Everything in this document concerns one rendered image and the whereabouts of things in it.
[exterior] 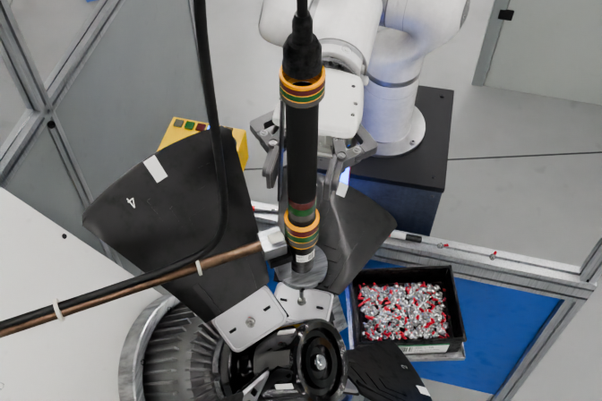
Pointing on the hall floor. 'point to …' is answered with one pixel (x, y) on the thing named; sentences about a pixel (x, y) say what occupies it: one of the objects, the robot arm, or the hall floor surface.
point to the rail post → (537, 349)
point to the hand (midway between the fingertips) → (301, 175)
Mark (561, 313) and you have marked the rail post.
